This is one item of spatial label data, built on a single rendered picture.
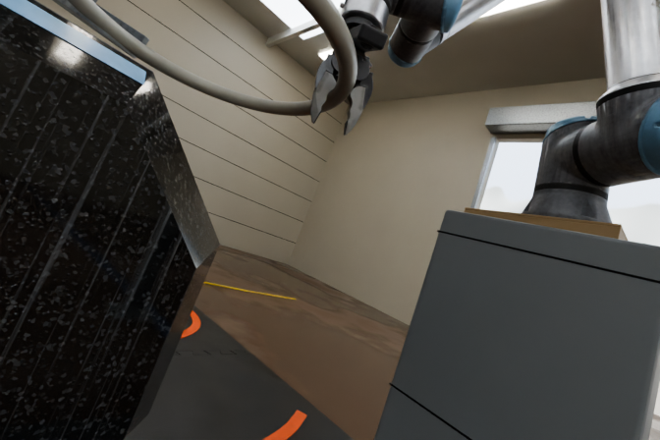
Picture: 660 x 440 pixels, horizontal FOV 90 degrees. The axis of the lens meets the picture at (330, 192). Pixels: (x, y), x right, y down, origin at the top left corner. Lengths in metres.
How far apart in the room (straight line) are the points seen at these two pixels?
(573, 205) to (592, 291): 0.23
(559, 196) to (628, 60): 0.30
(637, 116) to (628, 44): 0.16
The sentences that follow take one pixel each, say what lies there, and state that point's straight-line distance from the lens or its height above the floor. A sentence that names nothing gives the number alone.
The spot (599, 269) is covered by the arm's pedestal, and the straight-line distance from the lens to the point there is 0.75.
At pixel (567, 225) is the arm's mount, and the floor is 0.87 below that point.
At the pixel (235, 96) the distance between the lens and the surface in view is 0.82.
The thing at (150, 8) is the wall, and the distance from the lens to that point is 6.42.
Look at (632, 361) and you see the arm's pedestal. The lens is 0.73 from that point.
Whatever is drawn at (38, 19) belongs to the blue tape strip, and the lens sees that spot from 0.60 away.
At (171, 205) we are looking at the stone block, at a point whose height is 0.64.
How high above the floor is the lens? 0.66
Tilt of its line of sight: 9 degrees up
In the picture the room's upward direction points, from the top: 21 degrees clockwise
